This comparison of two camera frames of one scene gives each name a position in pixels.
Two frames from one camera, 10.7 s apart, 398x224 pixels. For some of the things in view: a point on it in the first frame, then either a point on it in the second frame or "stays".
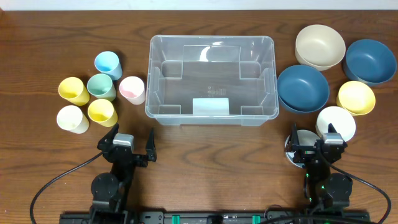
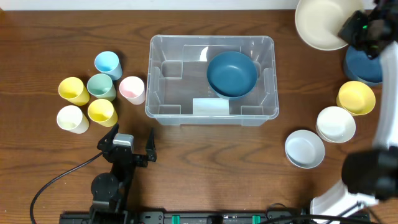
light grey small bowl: (305, 137) stays
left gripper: (150, 154) stays
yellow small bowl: (356, 98) stays
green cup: (101, 86) stays
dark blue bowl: (370, 63) stays
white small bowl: (341, 120) stays
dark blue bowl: (301, 89) -> (231, 75)
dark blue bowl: (319, 47) -> (319, 22)
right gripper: (305, 152) -> (351, 33)
